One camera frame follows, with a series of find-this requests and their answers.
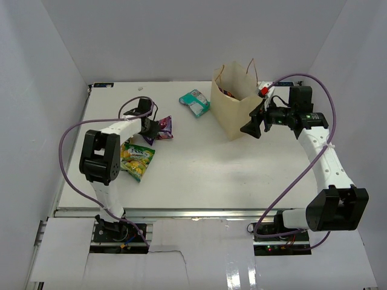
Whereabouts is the white paper sheet front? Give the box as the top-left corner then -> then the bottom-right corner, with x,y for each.
30,218 -> 377,289

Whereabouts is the large dark purple snack bag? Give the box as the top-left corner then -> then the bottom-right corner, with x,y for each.
218,86 -> 236,99

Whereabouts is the aluminium table frame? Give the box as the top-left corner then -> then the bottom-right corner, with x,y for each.
30,80 -> 344,285

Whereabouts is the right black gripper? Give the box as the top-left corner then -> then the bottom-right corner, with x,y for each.
241,97 -> 295,139

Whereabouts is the teal snack packet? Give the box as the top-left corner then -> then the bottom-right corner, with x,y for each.
179,89 -> 210,118

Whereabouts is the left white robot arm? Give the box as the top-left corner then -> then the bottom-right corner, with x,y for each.
79,96 -> 160,241

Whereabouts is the purple candy packet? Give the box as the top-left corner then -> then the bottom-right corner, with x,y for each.
143,115 -> 174,146

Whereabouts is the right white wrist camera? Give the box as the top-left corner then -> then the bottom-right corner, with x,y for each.
258,82 -> 275,111

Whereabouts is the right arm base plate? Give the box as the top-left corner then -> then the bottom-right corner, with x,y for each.
246,223 -> 311,257

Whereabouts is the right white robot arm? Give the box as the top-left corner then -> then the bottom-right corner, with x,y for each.
241,83 -> 369,241

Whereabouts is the green yellow snack packet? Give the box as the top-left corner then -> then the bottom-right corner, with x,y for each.
120,143 -> 155,182

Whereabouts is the brown paper bag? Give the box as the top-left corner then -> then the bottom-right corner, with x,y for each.
210,59 -> 262,141

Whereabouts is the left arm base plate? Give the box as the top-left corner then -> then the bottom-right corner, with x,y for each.
89,224 -> 148,254

